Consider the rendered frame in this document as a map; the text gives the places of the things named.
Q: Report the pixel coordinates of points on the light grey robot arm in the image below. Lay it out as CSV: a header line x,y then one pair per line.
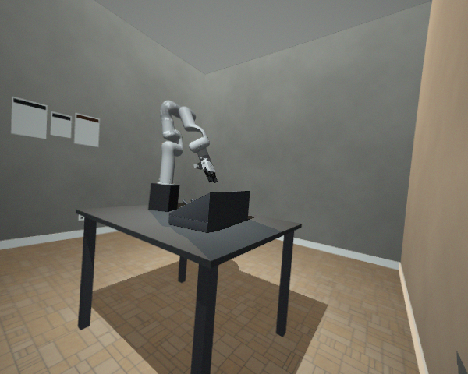
x,y
175,148

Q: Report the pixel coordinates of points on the black switch console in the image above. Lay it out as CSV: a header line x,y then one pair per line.
x,y
212,211

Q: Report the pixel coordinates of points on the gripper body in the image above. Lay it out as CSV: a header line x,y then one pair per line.
x,y
206,163

